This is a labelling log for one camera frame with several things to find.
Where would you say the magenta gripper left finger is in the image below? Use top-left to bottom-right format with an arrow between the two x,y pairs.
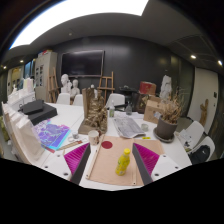
64,143 -> 91,185

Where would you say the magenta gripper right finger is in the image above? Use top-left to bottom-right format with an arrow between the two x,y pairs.
132,143 -> 159,185

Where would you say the yellow drink bottle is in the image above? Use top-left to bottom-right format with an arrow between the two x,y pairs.
115,148 -> 130,176

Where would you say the white patterned mug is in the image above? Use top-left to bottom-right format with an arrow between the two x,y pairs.
88,130 -> 99,146

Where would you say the small white cup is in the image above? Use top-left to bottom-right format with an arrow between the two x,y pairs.
141,123 -> 149,132

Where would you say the brown wooden board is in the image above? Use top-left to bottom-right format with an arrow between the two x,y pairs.
86,136 -> 164,186

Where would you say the grey printed newspaper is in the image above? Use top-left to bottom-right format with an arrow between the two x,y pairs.
113,117 -> 145,138

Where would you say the potted dried plant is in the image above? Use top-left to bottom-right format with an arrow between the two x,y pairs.
155,90 -> 184,141

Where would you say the cardboard box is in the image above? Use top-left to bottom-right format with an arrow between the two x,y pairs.
144,100 -> 164,124

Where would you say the clear glass bottle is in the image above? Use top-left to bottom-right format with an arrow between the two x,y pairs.
125,101 -> 132,115

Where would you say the black flat box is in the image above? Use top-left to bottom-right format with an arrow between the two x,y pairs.
19,100 -> 57,125

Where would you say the green label bottle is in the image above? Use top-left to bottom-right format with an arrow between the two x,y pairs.
109,100 -> 115,118

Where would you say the white canvas stack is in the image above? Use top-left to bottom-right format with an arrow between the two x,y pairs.
1,101 -> 46,166

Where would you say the white chair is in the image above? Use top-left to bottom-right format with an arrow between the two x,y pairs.
106,93 -> 125,109

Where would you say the white plaster bust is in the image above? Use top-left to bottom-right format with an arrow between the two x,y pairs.
61,74 -> 72,93

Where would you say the wooden easel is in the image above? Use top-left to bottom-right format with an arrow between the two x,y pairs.
97,72 -> 115,101

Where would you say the black wall television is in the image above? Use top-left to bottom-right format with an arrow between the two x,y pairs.
61,50 -> 104,77

